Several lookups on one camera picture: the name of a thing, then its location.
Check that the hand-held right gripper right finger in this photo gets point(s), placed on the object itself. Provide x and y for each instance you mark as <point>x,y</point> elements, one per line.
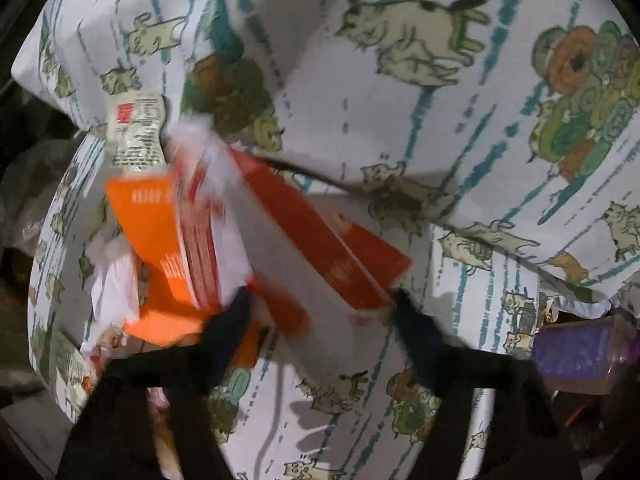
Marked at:
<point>412,325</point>

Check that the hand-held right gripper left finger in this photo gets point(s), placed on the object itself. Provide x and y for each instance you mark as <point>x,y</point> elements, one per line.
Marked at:
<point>234,322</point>

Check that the orange carton box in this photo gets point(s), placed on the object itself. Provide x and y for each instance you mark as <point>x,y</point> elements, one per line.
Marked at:
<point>300,220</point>

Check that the cat printed bed sheet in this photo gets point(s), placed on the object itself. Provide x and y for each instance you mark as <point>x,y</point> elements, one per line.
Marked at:
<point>325,410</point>

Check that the crumpled white paper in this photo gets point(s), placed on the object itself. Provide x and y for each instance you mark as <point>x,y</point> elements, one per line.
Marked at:
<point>114,285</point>

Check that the printed snack wrapper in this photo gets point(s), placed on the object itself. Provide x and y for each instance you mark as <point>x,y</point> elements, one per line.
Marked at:
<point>72,365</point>

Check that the purple bottle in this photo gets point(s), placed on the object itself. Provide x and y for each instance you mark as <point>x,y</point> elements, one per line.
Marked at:
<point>580,355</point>

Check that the cat printed pillow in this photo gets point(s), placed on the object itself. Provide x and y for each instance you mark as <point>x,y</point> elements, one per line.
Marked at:
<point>400,125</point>

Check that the white sachet with red label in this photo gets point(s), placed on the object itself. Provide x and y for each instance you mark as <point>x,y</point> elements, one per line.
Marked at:
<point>134,125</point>

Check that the clear plastic bag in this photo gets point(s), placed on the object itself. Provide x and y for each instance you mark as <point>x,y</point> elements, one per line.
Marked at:
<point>35,195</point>

